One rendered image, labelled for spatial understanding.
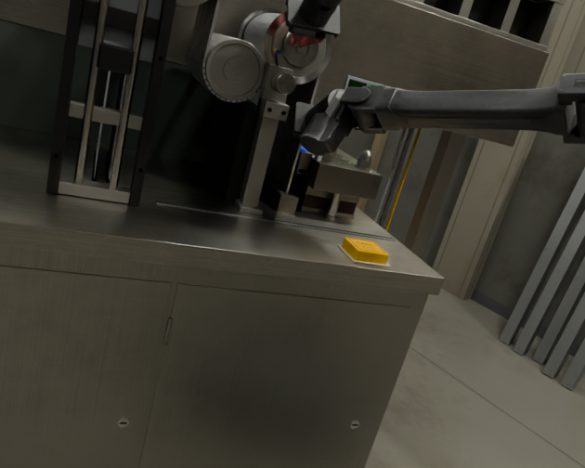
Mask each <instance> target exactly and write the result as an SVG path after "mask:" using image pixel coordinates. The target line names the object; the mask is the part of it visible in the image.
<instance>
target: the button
mask: <svg viewBox="0 0 585 468"><path fill-rule="evenodd" d="M342 247H343V248H344V249H345V250H346V252H347V253H348V254H349V255H350V256H351V257H352V258H353V259H354V260H355V261H361V262H369V263H375V264H383V265H386V262H387V260H388V257H389V254H388V253H387V252H385V251H384V250H383V249H382V248H381V247H380V246H379V245H378V244H376V243H375V242H374V241H369V240H358V239H351V238H344V242H343V245H342Z"/></svg>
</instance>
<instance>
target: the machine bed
mask: <svg viewBox="0 0 585 468"><path fill-rule="evenodd" d="M52 139H53V135H50V134H46V133H40V132H35V131H31V130H25V129H20V128H16V127H10V126H5V125H1V124H0V245H1V246H9V247H17V248H25V249H34V250H42V251H49V252H58V253H66V254H81V255H90V256H98V257H107V258H114V259H123V260H131V261H139V262H148V263H155V264H164V265H172V266H181V267H196V268H204V269H212V270H220V271H228V272H237V273H245V274H253V275H261V276H269V277H278V278H285V279H294V280H310V281H317V282H326V283H334V284H343V285H350V286H358V287H367V288H375V289H383V290H391V291H400V292H408V293H423V294H432V295H439V293H440V290H441V287H442V285H443V282H444V278H443V277H442V276H441V275H439V274H438V273H437V272H436V271H434V270H433V269H432V268H431V267H430V266H428V265H427V264H426V263H424V261H423V260H422V259H421V258H419V257H418V256H417V255H416V254H414V253H413V252H412V251H411V250H409V249H408V248H407V247H406V246H404V245H403V244H402V243H401V242H399V241H398V240H397V239H396V238H394V237H393V236H392V235H391V234H389V233H388V232H387V231H386V230H385V229H383V228H382V227H381V226H379V225H378V224H377V223H376V222H374V221H373V220H372V219H371V218H370V217H368V216H367V215H366V214H364V213H363V212H362V211H361V210H360V209H358V208H357V207H356V209H355V212H354V215H355V216H354V219H348V218H342V217H338V218H337V220H336V221H332V220H329V219H326V218H325V217H324V216H323V214H314V213H309V212H303V211H301V210H300V209H299V208H298V207H296V210H295V214H288V213H283V212H278V211H277V210H276V209H275V208H274V207H273V205H272V204H271V203H270V202H269V201H268V199H267V198H266V197H265V195H264V194H263V193H262V192H261V194H260V198H259V202H258V204H259V206H260V207H261V208H262V210H263V213H262V215H258V214H246V213H241V212H240V211H239V209H238V208H237V206H236V205H235V203H234V202H232V201H225V200H224V198H223V196H222V195H221V193H220V191H219V190H218V188H217V186H216V185H215V182H214V181H213V179H212V178H211V176H210V175H209V173H208V171H207V170H206V168H205V166H204V165H203V163H202V162H195V161H190V160H185V159H180V158H175V157H170V156H165V155H160V154H155V153H149V157H148V161H147V167H146V172H145V177H144V182H143V188H142V192H141V198H140V204H139V206H138V207H137V206H131V205H129V203H121V202H116V201H103V200H98V199H91V198H85V197H79V196H72V195H67V194H60V193H57V194H51V193H46V184H47V177H48V169H49V162H50V154H51V147H52ZM79 140H80V139H75V138H70V137H65V145H64V151H63V159H62V165H61V173H60V175H61V176H68V177H74V174H75V167H76V161H77V154H78V147H79ZM109 147H110V145H105V144H100V143H99V150H98V162H97V182H103V183H110V180H109ZM136 153H137V151H136V150H134V149H126V148H124V151H123V161H122V167H121V173H120V178H119V184H118V185H120V186H126V187H130V185H131V180H132V174H133V169H134V163H135V158H136ZM155 202H167V203H172V204H178V205H185V206H190V207H197V208H202V209H209V210H215V211H221V212H227V213H233V214H239V215H250V216H256V217H263V218H268V219H275V220H280V221H286V222H293V223H298V224H305V225H310V226H317V227H323V228H334V229H340V230H346V231H352V232H358V233H364V234H371V235H376V236H383V237H388V238H392V239H394V240H395V241H392V240H380V239H374V238H368V237H362V236H356V235H350V234H344V233H338V232H331V231H326V230H319V229H313V228H307V227H296V226H289V225H283V224H277V223H271V222H265V221H259V220H252V219H246V218H240V217H234V216H228V215H221V214H210V213H205V212H198V211H192V210H186V209H179V208H174V207H167V206H161V205H156V203H155ZM345 238H351V239H358V240H364V241H374V242H375V243H376V244H378V245H379V246H380V247H381V248H382V249H383V250H384V251H385V252H387V253H388V254H389V257H388V260H387V262H386V263H387V264H388V265H389V266H390V267H384V266H371V265H363V264H357V263H353V262H352V261H351V260H350V259H349V258H348V257H347V256H346V255H345V254H344V253H343V252H342V251H341V250H340V248H339V247H338V246H337V245H343V242H344V239H345Z"/></svg>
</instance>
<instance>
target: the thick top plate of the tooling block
mask: <svg viewBox="0 0 585 468"><path fill-rule="evenodd" d="M336 155H337V158H336V162H335V165H332V164H327V163H325V162H319V161H317V160H315V159H314V157H315V154H313V153H312V157H311V160H310V164H309V167H308V170H307V174H306V175H302V174H297V173H296V174H297V175H298V176H300V177H301V178H302V179H303V180H304V181H305V182H306V183H307V185H309V186H310V187H311V188H312V189H317V190H322V191H328V192H332V193H338V194H343V195H348V196H353V197H358V198H363V199H368V200H374V201H375V199H376V196H377V193H378V190H379V187H380V184H381V181H382V178H383V176H382V175H380V174H378V173H377V172H375V171H373V170H372V169H370V171H364V170H360V169H358V168H356V167H355V166H356V165H357V162H358V160H356V159H355V158H353V157H351V156H350V155H348V154H347V153H345V152H343V151H342V150H340V149H338V148H337V152H336ZM294 172H295V171H294Z"/></svg>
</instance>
